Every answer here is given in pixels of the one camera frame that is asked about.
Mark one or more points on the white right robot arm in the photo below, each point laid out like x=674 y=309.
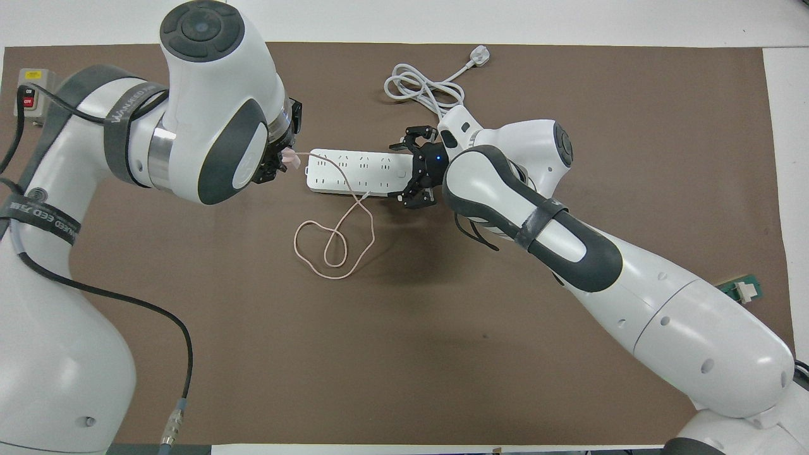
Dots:
x=663 y=316

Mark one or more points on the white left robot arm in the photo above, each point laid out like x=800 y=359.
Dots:
x=202 y=95

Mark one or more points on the brown table mat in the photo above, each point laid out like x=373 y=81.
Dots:
x=411 y=354

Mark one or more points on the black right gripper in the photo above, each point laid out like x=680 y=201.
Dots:
x=430 y=165

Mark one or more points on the pink charger adapter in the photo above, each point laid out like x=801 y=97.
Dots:
x=292 y=159

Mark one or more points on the white power strip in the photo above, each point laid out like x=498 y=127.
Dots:
x=379 y=165

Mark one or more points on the green knife switch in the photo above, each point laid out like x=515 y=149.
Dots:
x=749 y=287

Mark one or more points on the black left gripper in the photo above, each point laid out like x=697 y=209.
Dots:
x=295 y=120

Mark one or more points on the grey on-off switch box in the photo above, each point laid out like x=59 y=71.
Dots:
x=28 y=95

